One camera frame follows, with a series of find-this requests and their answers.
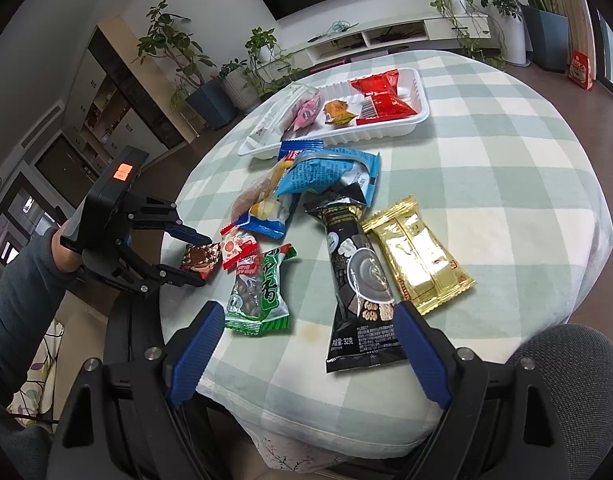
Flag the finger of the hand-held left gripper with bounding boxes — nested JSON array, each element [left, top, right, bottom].
[[130, 194, 213, 247], [79, 242, 208, 300]]

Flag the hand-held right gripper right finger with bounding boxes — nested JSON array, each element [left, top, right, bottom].
[[393, 301, 575, 480]]

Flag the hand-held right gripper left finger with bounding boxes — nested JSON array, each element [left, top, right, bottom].
[[46, 300, 226, 480]]

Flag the small brown snack packet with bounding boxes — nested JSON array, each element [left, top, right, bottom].
[[180, 241, 223, 281]]

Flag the small red white packet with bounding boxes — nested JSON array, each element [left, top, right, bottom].
[[220, 225, 260, 271]]

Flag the blue yellow chips packet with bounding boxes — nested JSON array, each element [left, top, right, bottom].
[[235, 139, 325, 240]]

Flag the green snack packet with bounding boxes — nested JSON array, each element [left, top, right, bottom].
[[224, 243, 298, 336]]

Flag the long black snack packet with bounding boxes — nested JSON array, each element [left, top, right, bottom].
[[302, 182, 408, 375]]

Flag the gold foil snack packet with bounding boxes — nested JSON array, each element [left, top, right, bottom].
[[361, 195, 477, 317]]

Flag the light blue snack bag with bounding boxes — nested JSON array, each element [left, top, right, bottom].
[[276, 147, 382, 206]]

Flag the pink snack packet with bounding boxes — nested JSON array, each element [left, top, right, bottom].
[[282, 91, 321, 141]]

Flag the white plastic tray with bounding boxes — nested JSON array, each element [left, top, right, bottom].
[[236, 67, 431, 160]]

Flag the orange snack packet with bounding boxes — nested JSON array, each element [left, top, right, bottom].
[[323, 100, 358, 126]]

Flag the red snack bag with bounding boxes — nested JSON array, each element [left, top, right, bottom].
[[350, 70, 418, 125]]

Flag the person's left forearm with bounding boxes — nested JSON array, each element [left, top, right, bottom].
[[0, 227, 82, 406]]

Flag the tall plant in dark pot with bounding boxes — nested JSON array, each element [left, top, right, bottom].
[[136, 0, 237, 131]]

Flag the floral cloth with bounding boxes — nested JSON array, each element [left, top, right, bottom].
[[256, 430, 337, 476]]

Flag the plant in white ribbed pot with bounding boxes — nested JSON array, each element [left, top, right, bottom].
[[219, 59, 260, 111]]

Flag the grey fabric office chair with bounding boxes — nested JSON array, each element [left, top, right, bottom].
[[507, 324, 613, 480]]

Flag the leaf print cushion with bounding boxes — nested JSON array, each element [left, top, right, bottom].
[[6, 320, 64, 426]]

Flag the trailing vine plant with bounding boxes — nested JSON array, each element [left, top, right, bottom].
[[244, 26, 304, 96]]

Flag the white television console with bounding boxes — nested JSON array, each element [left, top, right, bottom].
[[281, 12, 492, 71]]

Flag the red paper bag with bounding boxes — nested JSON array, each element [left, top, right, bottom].
[[567, 50, 597, 92]]

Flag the bushy plant in tall white pot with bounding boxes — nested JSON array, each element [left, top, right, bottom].
[[474, 0, 530, 67]]

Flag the large leafy plant in grey pot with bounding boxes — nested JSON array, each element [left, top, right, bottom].
[[477, 0, 570, 72]]

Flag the trailing plant in white pot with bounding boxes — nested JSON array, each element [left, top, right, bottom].
[[431, 0, 507, 68]]

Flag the wooden slat panel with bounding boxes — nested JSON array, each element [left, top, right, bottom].
[[547, 0, 595, 68]]

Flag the dark wooden wall cabinet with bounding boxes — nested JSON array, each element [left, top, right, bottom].
[[0, 15, 197, 271]]

